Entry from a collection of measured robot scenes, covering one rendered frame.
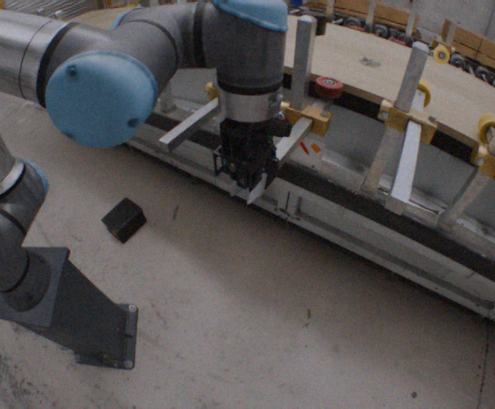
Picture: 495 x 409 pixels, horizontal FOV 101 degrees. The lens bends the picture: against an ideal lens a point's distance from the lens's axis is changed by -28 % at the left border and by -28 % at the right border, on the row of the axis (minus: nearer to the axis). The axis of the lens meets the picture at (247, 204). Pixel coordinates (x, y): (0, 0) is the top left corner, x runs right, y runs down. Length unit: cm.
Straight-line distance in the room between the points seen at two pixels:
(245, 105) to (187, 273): 113
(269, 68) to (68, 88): 22
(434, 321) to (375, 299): 37
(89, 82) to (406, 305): 150
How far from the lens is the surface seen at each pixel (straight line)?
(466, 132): 90
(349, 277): 145
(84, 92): 23
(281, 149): 61
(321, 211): 132
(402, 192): 45
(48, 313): 85
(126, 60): 23
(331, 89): 80
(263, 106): 37
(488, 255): 91
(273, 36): 34
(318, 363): 129
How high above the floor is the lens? 124
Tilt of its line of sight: 51 degrees down
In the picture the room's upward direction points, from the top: straight up
